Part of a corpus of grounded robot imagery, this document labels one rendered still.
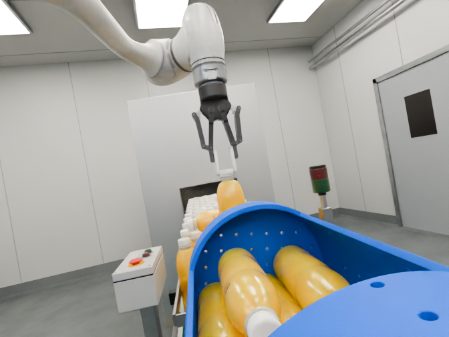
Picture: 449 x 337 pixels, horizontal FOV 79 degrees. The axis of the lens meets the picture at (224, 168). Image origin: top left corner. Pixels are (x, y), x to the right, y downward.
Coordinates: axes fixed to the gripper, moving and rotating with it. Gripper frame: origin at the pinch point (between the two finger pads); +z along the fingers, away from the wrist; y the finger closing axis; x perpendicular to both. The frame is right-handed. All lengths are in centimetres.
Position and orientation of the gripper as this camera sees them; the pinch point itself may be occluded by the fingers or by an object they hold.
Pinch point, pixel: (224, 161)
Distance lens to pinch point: 72.6
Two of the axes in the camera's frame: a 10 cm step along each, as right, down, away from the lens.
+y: 9.8, -1.7, 1.1
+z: 1.7, 9.9, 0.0
